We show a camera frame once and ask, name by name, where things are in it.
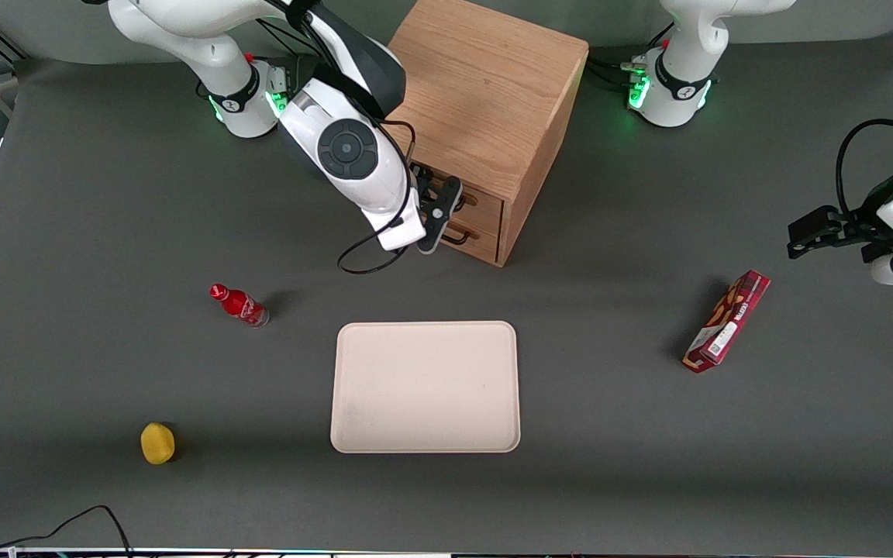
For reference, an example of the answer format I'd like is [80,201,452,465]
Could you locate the yellow toy lemon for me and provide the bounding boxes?
[140,422,177,466]

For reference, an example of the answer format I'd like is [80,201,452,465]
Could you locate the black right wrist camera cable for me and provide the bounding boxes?
[257,0,418,275]

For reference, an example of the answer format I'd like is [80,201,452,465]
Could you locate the red soda bottle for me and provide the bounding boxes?
[209,283,271,329]

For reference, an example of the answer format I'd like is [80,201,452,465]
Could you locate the wooden drawer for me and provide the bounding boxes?
[408,159,505,235]
[439,217,503,268]

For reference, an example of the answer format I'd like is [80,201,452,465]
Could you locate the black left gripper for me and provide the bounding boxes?
[787,172,893,264]

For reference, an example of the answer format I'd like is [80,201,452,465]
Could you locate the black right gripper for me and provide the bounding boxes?
[413,164,464,257]

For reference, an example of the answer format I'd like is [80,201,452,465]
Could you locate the black left arm base cables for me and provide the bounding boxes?
[584,23,676,94]

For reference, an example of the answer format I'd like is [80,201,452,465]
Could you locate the red snack box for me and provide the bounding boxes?
[682,269,772,374]

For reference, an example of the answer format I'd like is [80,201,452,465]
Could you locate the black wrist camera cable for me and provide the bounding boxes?
[257,0,418,275]
[836,119,893,222]

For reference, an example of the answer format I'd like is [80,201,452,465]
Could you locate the dark grey table mat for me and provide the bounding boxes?
[0,31,893,553]

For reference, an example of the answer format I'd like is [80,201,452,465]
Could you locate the beige plastic tray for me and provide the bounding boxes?
[329,320,522,454]

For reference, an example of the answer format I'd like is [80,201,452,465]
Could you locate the oak wooden drawer cabinet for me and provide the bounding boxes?
[381,0,590,268]

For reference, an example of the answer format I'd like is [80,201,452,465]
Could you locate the thin black floor cable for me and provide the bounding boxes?
[0,505,133,558]

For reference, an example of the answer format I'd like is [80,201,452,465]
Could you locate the black left wrist camera cable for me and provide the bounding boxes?
[836,119,893,222]

